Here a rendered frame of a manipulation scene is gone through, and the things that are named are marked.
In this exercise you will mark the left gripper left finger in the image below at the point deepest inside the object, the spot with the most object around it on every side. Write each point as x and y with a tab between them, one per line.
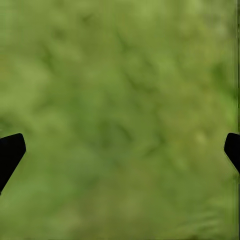
12	149

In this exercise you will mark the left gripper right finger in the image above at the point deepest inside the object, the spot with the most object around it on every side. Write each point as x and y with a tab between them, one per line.
232	149

